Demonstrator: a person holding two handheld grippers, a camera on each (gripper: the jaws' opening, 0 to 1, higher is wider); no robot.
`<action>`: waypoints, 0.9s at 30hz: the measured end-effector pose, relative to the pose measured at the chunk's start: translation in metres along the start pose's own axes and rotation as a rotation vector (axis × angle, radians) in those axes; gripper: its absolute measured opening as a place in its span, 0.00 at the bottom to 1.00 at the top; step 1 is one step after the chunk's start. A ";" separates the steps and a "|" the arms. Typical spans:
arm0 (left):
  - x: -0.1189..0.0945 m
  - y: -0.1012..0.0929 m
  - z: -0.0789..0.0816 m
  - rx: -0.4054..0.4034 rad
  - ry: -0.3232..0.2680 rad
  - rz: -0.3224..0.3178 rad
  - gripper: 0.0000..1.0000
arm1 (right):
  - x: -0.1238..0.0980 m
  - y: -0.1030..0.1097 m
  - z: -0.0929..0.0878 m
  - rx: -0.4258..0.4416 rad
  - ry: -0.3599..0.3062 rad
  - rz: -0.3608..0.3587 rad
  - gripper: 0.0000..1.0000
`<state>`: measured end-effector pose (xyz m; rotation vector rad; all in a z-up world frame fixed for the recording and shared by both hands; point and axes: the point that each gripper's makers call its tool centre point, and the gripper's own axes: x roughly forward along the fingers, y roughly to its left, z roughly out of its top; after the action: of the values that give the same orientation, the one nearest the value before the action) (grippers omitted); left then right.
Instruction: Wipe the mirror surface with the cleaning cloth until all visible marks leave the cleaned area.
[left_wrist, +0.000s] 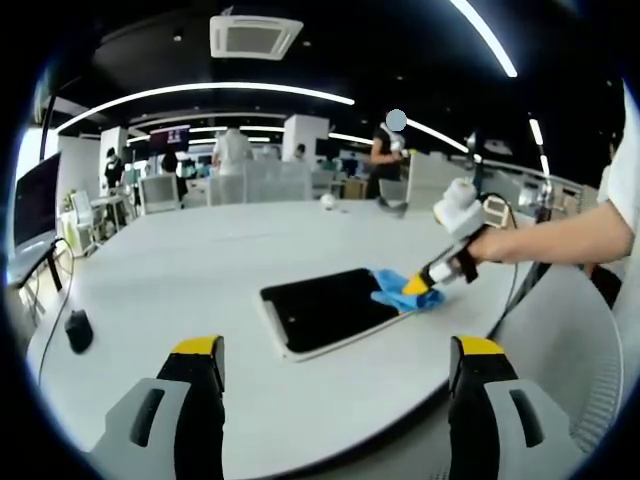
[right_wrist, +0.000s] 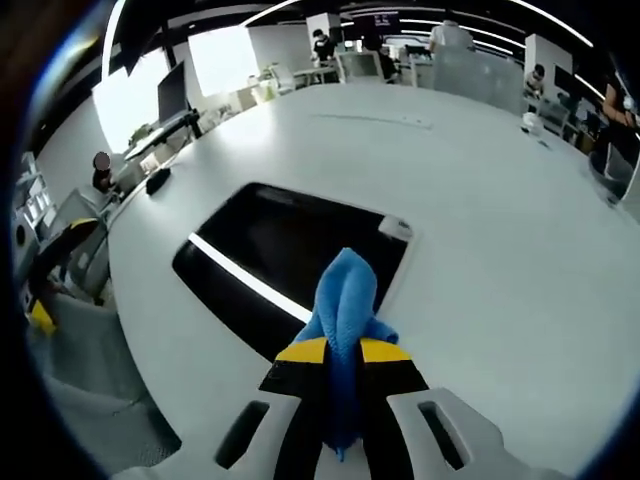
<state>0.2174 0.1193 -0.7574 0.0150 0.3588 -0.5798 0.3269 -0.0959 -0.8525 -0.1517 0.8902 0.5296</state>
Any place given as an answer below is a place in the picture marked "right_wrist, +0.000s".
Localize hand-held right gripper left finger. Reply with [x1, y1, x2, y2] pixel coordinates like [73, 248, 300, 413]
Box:
[112, 337, 331, 480]

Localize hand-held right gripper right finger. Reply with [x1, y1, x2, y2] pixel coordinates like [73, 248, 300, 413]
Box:
[357, 337, 571, 480]

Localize blue cleaning cloth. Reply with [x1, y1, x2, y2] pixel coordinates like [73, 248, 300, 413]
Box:
[292, 247, 401, 464]

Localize black tray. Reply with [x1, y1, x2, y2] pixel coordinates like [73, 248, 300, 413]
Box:
[172, 182, 421, 364]

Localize small black object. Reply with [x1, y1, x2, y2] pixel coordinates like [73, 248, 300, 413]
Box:
[144, 167, 172, 196]

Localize monitor stand desk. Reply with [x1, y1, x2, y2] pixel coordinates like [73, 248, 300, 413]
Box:
[122, 112, 204, 161]

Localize black computer monitor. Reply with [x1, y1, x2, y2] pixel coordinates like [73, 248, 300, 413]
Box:
[157, 59, 188, 124]

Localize ceiling light strip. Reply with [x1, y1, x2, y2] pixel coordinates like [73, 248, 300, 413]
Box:
[99, 0, 127, 80]

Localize frosted partition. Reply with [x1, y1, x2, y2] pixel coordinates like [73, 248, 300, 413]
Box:
[432, 49, 526, 114]

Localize wall screen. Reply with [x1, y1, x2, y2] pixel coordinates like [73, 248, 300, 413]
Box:
[352, 13, 401, 31]

